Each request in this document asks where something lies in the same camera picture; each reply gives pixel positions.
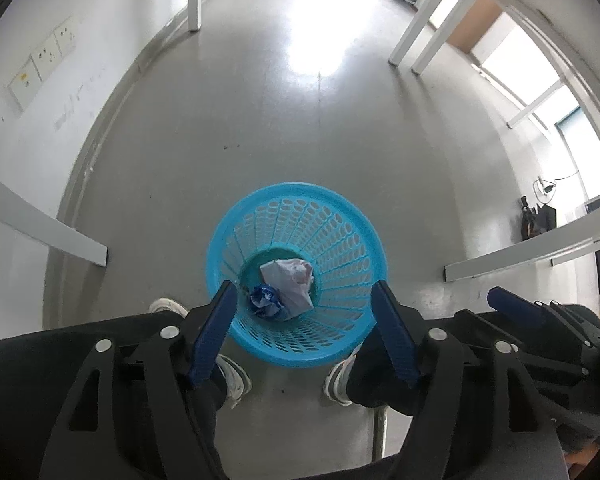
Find person's black trousers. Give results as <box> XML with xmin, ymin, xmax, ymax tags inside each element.
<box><xmin>0</xmin><ymin>303</ymin><xmax>600</xmax><ymax>480</ymax></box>

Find white right sneaker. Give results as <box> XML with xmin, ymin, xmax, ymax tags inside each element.
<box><xmin>323</xmin><ymin>349</ymin><xmax>358</xmax><ymax>406</ymax></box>

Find pink white paper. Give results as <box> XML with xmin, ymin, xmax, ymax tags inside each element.
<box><xmin>260</xmin><ymin>258</ymin><xmax>314</xmax><ymax>322</ymax></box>

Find white wall socket panel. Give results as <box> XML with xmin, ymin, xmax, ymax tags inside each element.
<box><xmin>8</xmin><ymin>18</ymin><xmax>78</xmax><ymax>112</ymax></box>

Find blue plastic waste basket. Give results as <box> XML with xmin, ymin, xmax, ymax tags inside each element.
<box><xmin>206</xmin><ymin>183</ymin><xmax>388</xmax><ymax>367</ymax></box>

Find blue plastic bag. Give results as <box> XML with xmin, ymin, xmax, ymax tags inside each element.
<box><xmin>249</xmin><ymin>284</ymin><xmax>284</xmax><ymax>321</ymax></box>

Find white left sneaker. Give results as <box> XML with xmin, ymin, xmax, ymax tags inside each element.
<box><xmin>148</xmin><ymin>298</ymin><xmax>252</xmax><ymax>410</ymax></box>

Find white sneaker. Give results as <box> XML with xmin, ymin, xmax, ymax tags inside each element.
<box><xmin>148</xmin><ymin>298</ymin><xmax>252</xmax><ymax>410</ymax></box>
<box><xmin>323</xmin><ymin>349</ymin><xmax>358</xmax><ymax>406</ymax></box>

